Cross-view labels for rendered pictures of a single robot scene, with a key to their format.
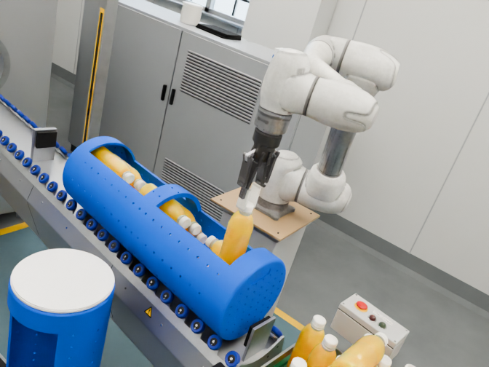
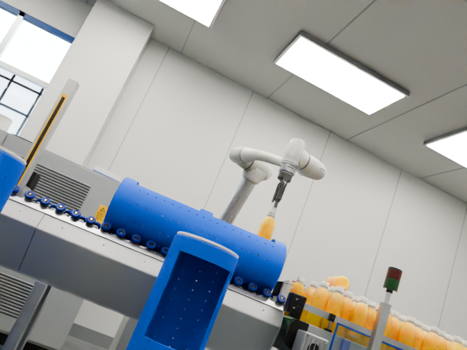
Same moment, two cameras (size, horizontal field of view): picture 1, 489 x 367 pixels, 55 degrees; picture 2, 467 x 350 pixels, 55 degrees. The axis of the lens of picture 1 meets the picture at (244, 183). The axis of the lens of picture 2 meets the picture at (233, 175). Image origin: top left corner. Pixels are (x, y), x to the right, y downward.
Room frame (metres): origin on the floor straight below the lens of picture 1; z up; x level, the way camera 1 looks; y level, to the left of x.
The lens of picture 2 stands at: (-0.39, 1.65, 0.81)
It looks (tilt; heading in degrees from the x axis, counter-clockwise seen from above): 16 degrees up; 320
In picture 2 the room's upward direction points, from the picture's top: 22 degrees clockwise
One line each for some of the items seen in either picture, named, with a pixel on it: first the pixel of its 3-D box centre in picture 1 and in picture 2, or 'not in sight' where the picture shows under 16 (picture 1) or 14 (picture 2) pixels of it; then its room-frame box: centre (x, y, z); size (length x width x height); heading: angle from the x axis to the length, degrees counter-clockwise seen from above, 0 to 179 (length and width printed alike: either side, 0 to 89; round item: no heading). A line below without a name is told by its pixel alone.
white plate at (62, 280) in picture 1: (64, 278); (207, 245); (1.05, 0.41, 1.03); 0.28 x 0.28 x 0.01
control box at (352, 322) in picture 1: (368, 328); (299, 294); (1.21, -0.50, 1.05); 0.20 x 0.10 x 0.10; 54
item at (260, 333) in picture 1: (257, 336); (276, 292); (1.10, -0.17, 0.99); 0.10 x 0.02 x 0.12; 144
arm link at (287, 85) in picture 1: (289, 81); (295, 153); (1.19, -0.04, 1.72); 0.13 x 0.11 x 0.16; 79
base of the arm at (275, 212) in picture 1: (268, 199); not in sight; (1.94, -0.12, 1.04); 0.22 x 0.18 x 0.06; 61
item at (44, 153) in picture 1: (44, 145); (28, 186); (1.88, 0.91, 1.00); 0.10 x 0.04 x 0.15; 144
